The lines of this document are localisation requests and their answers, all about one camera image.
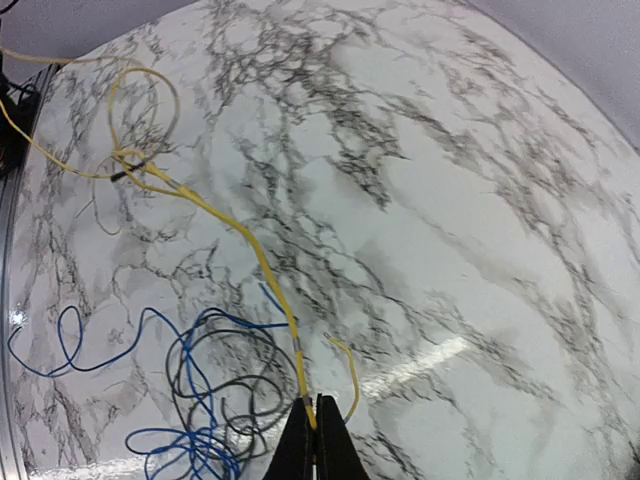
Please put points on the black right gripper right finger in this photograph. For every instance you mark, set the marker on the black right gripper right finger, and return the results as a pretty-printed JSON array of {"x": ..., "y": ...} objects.
[{"x": 336, "y": 456}]

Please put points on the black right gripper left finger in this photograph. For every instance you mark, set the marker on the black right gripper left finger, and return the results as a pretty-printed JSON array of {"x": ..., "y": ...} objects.
[{"x": 293, "y": 456}]

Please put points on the aluminium front table frame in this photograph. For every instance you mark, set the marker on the aluminium front table frame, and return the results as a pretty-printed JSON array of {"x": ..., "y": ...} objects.
[{"x": 24, "y": 104}]

